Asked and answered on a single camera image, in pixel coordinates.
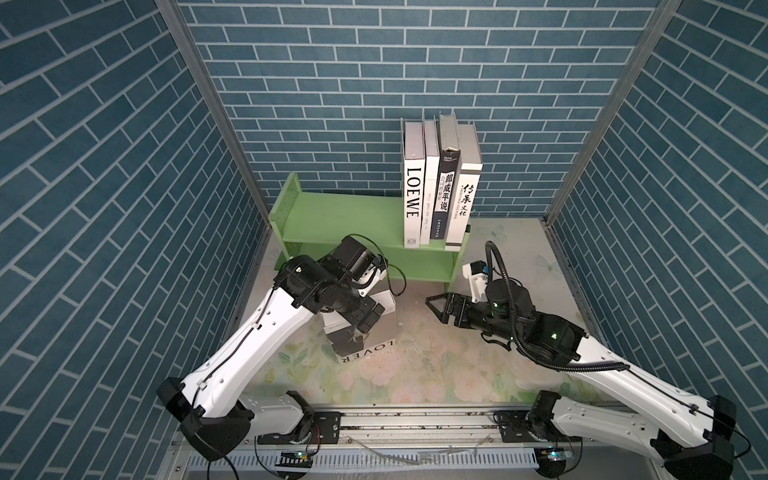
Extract large white black-spine book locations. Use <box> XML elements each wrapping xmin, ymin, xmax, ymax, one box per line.
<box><xmin>445</xmin><ymin>124</ymin><xmax>483</xmax><ymax>252</ymax></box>

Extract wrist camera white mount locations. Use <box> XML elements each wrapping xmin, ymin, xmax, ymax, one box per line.
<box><xmin>462</xmin><ymin>260</ymin><xmax>488</xmax><ymax>303</ymax></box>
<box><xmin>351</xmin><ymin>265</ymin><xmax>387</xmax><ymax>297</ymax></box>

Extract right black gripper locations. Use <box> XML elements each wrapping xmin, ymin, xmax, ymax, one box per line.
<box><xmin>426</xmin><ymin>287</ymin><xmax>522</xmax><ymax>345</ymax></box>

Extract white La Dame aux camelias book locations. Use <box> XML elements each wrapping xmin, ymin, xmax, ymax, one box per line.
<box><xmin>420</xmin><ymin>120</ymin><xmax>440</xmax><ymax>245</ymax></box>

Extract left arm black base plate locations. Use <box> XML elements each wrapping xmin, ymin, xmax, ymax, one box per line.
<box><xmin>299</xmin><ymin>411</ymin><xmax>342</xmax><ymax>445</ymax></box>

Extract green two-tier shelf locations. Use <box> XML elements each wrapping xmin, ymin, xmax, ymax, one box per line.
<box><xmin>269</xmin><ymin>172</ymin><xmax>471</xmax><ymax>291</ymax></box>

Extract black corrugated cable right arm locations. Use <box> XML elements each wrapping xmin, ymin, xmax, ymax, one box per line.
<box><xmin>484</xmin><ymin>241</ymin><xmax>631</xmax><ymax>373</ymax></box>

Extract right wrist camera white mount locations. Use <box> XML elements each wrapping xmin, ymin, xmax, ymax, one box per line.
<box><xmin>462</xmin><ymin>260</ymin><xmax>488</xmax><ymax>303</ymax></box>

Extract white Loewe Foundation Craft Prize book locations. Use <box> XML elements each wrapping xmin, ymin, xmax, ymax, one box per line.
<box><xmin>403</xmin><ymin>121</ymin><xmax>426</xmax><ymax>249</ymax></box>

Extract white book with barcode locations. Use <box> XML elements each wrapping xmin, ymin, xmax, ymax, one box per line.
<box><xmin>322</xmin><ymin>290</ymin><xmax>397</xmax><ymax>363</ymax></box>

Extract aluminium mounting rail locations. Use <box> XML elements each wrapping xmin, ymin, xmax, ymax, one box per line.
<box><xmin>170</xmin><ymin>404</ymin><xmax>667</xmax><ymax>451</ymax></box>

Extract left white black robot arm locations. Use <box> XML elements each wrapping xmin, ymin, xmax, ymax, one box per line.
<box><xmin>157</xmin><ymin>235</ymin><xmax>388</xmax><ymax>462</ymax></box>

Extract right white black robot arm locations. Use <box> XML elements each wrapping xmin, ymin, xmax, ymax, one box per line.
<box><xmin>425</xmin><ymin>279</ymin><xmax>737</xmax><ymax>479</ymax></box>

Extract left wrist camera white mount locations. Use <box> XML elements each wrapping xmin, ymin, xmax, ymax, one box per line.
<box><xmin>351</xmin><ymin>265</ymin><xmax>387</xmax><ymax>297</ymax></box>

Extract Chinese book with man portrait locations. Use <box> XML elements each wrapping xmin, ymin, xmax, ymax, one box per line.
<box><xmin>431</xmin><ymin>114</ymin><xmax>461</xmax><ymax>240</ymax></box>

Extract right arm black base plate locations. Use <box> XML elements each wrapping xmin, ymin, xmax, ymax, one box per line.
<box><xmin>492</xmin><ymin>410</ymin><xmax>535</xmax><ymax>443</ymax></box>

